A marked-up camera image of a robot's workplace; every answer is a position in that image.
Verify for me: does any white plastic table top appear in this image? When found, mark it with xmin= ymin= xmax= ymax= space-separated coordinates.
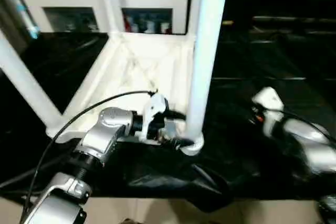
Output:
xmin=46 ymin=31 xmax=205 ymax=156

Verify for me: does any white plastic table leg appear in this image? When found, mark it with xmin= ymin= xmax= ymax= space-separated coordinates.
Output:
xmin=187 ymin=0 xmax=202 ymax=37
xmin=97 ymin=0 xmax=119 ymax=39
xmin=0 ymin=32 xmax=64 ymax=136
xmin=185 ymin=0 xmax=231 ymax=146

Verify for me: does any black work mat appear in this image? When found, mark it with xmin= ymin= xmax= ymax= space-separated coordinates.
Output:
xmin=0 ymin=31 xmax=336 ymax=212

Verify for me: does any light blue packaged box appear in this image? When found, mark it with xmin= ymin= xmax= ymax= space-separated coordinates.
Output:
xmin=10 ymin=0 xmax=40 ymax=40

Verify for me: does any grey curtain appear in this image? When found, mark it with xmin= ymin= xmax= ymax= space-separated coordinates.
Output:
xmin=0 ymin=0 xmax=27 ymax=51

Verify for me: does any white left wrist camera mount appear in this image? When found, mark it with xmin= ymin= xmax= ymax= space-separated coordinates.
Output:
xmin=139 ymin=93 xmax=169 ymax=143

